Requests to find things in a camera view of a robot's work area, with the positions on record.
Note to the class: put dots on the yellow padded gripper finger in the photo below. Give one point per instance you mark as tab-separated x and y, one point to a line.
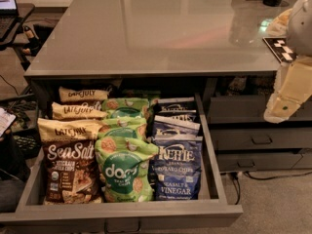
292	88

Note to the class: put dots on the blue kettle chip bag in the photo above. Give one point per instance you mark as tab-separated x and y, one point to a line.
180	108
177	167
169	126

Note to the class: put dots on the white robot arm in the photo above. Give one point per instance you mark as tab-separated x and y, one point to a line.
297	23

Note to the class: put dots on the open grey top drawer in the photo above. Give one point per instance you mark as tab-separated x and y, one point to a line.
209	210

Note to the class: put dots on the middle green Dang chip bag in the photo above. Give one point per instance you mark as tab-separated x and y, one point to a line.
123	127

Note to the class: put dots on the green dang chip bag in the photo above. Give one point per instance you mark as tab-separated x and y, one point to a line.
123	127
124	164
125	107

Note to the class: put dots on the rear green Dang chip bag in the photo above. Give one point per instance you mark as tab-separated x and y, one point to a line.
125	107

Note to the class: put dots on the front green Dang chip bag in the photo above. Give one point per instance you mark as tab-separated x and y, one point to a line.
124	164

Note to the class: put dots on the middle Late July chip bag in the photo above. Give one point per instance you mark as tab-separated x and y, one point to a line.
73	112

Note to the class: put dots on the late july chip bag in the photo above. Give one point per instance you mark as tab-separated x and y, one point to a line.
73	112
67	95
70	161

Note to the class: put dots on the rear Late July chip bag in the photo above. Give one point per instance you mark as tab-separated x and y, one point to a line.
67	95

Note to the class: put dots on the front Late July chip bag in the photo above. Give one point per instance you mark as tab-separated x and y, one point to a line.
70	161

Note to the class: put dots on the black white fiducial marker board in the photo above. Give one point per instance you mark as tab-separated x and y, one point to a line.
278	47

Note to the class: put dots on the black plastic crate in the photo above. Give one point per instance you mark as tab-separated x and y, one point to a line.
24	129

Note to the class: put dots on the dark side table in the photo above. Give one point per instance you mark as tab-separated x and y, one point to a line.
25	10

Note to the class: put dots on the laptop computer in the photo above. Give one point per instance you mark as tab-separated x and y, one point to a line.
8	16

